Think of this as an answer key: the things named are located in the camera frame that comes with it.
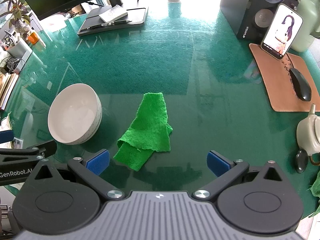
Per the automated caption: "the white ceramic bowl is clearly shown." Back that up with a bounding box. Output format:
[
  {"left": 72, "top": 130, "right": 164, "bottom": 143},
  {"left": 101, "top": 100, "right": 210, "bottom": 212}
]
[{"left": 48, "top": 83, "right": 103, "bottom": 145}]

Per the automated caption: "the green cleaning cloth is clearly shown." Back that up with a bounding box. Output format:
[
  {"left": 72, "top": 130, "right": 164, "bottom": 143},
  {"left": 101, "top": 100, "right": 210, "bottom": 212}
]
[{"left": 114, "top": 93, "right": 173, "bottom": 171}]

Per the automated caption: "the cream ceramic teapot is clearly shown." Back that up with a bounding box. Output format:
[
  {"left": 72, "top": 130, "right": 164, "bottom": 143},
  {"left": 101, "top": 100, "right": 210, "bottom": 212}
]
[{"left": 296, "top": 103, "right": 320, "bottom": 166}]

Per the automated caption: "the grey box on side desk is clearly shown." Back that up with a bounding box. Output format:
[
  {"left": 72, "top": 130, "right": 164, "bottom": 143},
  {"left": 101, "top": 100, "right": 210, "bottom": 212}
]
[{"left": 8, "top": 39, "right": 33, "bottom": 73}]

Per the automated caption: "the brown leather mouse pad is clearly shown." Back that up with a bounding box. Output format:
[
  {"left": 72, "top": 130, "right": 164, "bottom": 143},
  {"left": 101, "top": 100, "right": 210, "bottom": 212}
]
[{"left": 249, "top": 43, "right": 319, "bottom": 112}]

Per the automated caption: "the black computer mouse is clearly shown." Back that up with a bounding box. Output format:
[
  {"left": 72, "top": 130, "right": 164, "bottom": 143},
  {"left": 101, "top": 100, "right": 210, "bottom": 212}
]
[{"left": 289, "top": 68, "right": 312, "bottom": 102}]

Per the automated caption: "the potted plant with red leaves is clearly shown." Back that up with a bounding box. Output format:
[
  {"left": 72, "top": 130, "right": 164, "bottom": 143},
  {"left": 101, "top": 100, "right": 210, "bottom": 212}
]
[{"left": 1, "top": 0, "right": 31, "bottom": 36}]

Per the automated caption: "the black pen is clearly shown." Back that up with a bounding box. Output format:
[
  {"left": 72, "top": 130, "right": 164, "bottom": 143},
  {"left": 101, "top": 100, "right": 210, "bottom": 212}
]
[{"left": 86, "top": 20, "right": 131, "bottom": 30}]

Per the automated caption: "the black laptop stand tray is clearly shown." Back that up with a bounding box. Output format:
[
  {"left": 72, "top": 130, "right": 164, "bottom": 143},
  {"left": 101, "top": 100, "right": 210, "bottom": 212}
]
[{"left": 77, "top": 7, "right": 148, "bottom": 36}]

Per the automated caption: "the white notebook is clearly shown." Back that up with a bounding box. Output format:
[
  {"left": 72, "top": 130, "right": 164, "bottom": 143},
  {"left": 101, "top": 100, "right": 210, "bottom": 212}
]
[{"left": 99, "top": 5, "right": 128, "bottom": 23}]

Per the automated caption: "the smartphone with lit screen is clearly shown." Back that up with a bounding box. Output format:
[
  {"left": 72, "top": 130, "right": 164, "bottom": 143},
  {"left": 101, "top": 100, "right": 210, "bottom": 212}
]
[{"left": 261, "top": 4, "right": 303, "bottom": 60}]

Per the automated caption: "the black speaker with blue knob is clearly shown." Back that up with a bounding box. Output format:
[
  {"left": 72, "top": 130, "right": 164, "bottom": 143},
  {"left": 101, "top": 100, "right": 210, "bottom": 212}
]
[{"left": 235, "top": 0, "right": 304, "bottom": 41}]

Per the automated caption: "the pale green kettle jug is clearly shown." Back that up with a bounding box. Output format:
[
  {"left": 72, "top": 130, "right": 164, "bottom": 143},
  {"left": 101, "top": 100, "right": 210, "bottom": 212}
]
[{"left": 291, "top": 0, "right": 319, "bottom": 52}]

